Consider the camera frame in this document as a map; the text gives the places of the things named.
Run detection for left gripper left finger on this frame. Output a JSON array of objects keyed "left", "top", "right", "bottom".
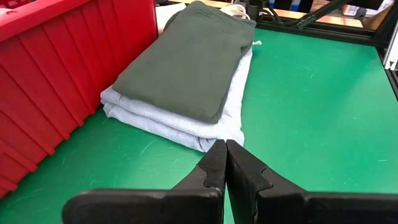
[{"left": 62, "top": 139, "right": 228, "bottom": 224}]

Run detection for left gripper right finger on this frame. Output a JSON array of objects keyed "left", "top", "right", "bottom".
[{"left": 226, "top": 139, "right": 398, "bottom": 224}]

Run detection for light blue denim jeans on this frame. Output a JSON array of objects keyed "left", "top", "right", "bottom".
[{"left": 99, "top": 46, "right": 254, "bottom": 153}]

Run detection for dark green sweatshirt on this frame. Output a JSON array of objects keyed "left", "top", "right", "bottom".
[{"left": 111, "top": 0, "right": 257, "bottom": 124}]

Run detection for red plastic laundry bin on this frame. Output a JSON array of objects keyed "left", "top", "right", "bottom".
[{"left": 0, "top": 0, "right": 159, "bottom": 200}]

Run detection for green table mat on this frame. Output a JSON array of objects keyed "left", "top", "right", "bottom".
[{"left": 0, "top": 27, "right": 398, "bottom": 224}]

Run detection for black cable bundle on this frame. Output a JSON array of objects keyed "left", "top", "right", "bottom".
[{"left": 259, "top": 4, "right": 285, "bottom": 26}]

